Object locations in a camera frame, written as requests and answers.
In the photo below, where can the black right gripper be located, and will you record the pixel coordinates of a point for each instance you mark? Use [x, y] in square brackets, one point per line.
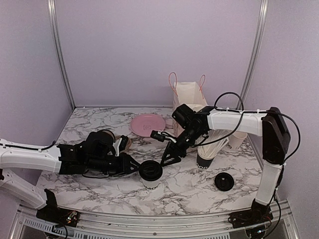
[176, 151]

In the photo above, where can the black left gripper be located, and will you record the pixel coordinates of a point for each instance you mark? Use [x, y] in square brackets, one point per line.
[125, 166]

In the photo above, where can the white paper coffee cup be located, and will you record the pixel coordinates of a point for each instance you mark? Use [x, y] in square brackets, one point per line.
[151, 183]

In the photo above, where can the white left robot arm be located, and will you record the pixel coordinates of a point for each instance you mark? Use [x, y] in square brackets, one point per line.
[100, 152]

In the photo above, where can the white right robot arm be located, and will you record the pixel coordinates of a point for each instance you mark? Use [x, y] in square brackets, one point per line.
[269, 125]

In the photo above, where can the white paper takeout bag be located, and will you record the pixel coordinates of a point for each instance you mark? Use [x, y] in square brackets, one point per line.
[189, 93]

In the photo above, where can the brown cardboard cup carrier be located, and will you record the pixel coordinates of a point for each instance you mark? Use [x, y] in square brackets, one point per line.
[125, 143]

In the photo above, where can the black cup holding straws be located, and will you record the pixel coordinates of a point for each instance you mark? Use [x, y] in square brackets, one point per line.
[203, 161]

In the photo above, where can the bundle of white wrapped straws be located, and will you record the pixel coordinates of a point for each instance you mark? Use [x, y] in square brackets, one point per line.
[209, 151]

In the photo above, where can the pink round plate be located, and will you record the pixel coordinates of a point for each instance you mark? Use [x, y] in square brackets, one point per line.
[142, 125]

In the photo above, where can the black plastic cup lid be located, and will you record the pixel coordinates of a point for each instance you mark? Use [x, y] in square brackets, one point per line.
[224, 181]

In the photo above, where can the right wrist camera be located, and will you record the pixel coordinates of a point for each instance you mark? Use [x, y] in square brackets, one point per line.
[162, 136]

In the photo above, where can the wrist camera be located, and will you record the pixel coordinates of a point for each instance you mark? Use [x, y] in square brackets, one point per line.
[162, 136]
[116, 148]

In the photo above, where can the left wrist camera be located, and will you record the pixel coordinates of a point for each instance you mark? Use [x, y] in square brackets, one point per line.
[116, 148]

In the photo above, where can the right aluminium frame post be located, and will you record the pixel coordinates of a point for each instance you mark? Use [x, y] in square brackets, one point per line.
[264, 4]

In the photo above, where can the aluminium frame post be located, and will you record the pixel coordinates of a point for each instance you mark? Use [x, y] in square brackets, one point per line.
[59, 53]
[264, 4]

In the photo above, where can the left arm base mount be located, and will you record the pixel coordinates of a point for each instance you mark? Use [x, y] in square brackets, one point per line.
[52, 213]

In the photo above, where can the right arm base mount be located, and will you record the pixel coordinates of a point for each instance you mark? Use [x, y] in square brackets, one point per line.
[248, 218]

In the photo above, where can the aluminium front rail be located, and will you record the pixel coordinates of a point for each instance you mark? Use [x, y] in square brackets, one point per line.
[110, 226]

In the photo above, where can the left aluminium frame post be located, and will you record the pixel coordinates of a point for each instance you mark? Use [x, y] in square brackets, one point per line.
[59, 53]

